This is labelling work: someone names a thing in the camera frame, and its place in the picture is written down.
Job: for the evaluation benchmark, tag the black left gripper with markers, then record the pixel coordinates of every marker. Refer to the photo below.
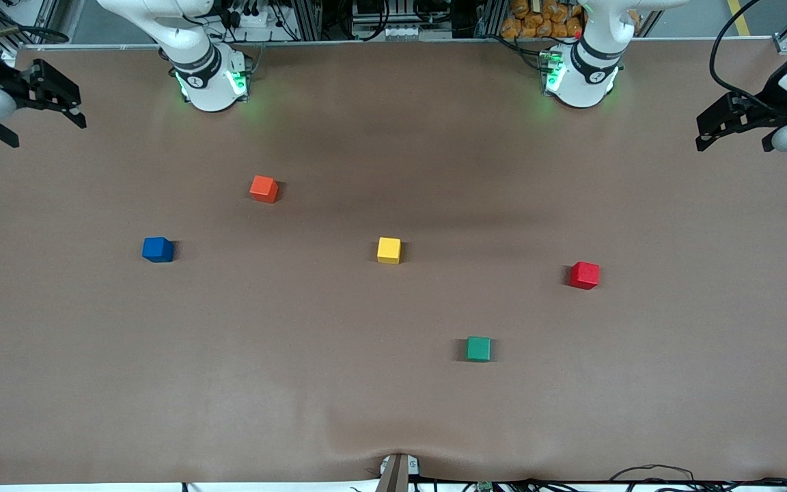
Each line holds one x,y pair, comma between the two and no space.
770,93

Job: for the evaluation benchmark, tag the blue wooden cube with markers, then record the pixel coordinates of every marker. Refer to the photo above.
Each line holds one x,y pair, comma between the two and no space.
158,250

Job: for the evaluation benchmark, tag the red wooden cube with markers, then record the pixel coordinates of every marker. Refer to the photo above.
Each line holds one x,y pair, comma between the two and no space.
584,275

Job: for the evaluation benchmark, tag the pile of orange bags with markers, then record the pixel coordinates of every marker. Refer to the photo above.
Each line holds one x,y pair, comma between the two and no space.
537,24

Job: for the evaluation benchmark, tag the white power strip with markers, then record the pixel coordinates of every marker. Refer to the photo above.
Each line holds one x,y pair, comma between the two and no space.
257,19

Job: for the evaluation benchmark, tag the orange wooden cube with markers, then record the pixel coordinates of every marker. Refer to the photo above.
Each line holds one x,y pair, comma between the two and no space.
264,190

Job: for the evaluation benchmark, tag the green wooden cube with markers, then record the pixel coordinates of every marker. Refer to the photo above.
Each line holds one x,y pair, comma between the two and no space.
479,348

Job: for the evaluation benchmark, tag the brown table mat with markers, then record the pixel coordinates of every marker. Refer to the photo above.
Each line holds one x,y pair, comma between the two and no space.
393,137

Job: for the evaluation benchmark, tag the white connector block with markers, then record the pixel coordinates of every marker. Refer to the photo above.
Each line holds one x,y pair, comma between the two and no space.
402,32

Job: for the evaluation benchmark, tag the yellow wooden cube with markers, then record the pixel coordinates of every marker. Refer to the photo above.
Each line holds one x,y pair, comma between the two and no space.
389,250

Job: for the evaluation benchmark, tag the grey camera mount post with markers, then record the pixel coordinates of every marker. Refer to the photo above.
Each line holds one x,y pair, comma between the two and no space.
393,475

